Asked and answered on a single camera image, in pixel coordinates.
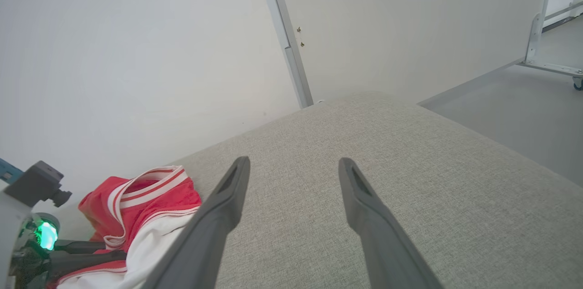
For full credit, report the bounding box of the teal cable connector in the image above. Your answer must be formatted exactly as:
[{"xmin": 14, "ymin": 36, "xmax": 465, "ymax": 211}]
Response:
[{"xmin": 0, "ymin": 158, "xmax": 24, "ymax": 185}]

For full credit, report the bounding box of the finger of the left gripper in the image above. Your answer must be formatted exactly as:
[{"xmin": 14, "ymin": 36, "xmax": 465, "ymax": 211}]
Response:
[
  {"xmin": 46, "ymin": 250, "xmax": 128, "ymax": 280},
  {"xmin": 54, "ymin": 240, "xmax": 107, "ymax": 254}
]

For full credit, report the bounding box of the grey metal wall strip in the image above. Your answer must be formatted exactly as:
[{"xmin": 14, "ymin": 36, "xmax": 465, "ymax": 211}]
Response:
[{"xmin": 254, "ymin": 0, "xmax": 314, "ymax": 109}]

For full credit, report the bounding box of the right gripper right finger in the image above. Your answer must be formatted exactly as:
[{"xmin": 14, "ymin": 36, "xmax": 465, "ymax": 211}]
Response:
[{"xmin": 338, "ymin": 157, "xmax": 444, "ymax": 289}]

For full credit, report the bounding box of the grey metal frame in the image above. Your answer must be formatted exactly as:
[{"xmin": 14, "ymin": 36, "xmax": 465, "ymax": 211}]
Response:
[{"xmin": 517, "ymin": 0, "xmax": 583, "ymax": 79}]

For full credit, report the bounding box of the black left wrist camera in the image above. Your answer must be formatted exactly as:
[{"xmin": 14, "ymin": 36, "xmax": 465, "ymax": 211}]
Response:
[{"xmin": 4, "ymin": 160, "xmax": 72, "ymax": 210}]

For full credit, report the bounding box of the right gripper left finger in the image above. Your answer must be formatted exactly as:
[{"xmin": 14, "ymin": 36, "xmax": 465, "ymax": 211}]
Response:
[{"xmin": 142, "ymin": 156, "xmax": 251, "ymax": 289}]

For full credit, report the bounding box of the red and white jersey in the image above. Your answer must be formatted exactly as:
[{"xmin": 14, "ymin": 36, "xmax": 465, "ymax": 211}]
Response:
[{"xmin": 46, "ymin": 165, "xmax": 202, "ymax": 289}]

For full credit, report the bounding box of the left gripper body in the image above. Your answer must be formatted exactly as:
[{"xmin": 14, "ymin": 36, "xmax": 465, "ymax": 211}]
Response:
[{"xmin": 0, "ymin": 186, "xmax": 62, "ymax": 289}]

